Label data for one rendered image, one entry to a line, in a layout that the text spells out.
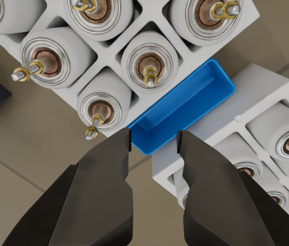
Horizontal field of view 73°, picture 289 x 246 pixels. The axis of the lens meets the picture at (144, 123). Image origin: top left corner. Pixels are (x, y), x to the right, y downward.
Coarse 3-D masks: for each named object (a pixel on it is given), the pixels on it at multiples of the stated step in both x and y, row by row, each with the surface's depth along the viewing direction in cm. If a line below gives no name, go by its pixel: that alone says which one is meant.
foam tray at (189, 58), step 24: (48, 0) 34; (144, 0) 34; (168, 0) 34; (48, 24) 36; (144, 24) 36; (168, 24) 35; (240, 24) 35; (96, 48) 38; (120, 48) 37; (192, 48) 41; (216, 48) 37; (96, 72) 40; (120, 72) 40; (72, 96) 42; (144, 96) 42
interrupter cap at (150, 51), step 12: (144, 48) 30; (156, 48) 30; (132, 60) 31; (144, 60) 32; (156, 60) 32; (168, 60) 31; (132, 72) 32; (168, 72) 32; (144, 84) 33; (156, 84) 33
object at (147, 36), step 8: (144, 32) 38; (152, 32) 37; (136, 40) 31; (144, 40) 30; (152, 40) 30; (160, 40) 30; (128, 48) 31; (168, 48) 31; (128, 56) 31; (176, 56) 32; (176, 64) 32; (176, 72) 33; (128, 80) 33; (136, 88) 34; (160, 88) 34
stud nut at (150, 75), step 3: (147, 75) 25; (150, 75) 25; (153, 75) 25; (144, 78) 26; (147, 78) 25; (153, 78) 25; (156, 78) 25; (144, 81) 25; (156, 81) 25; (147, 87) 26
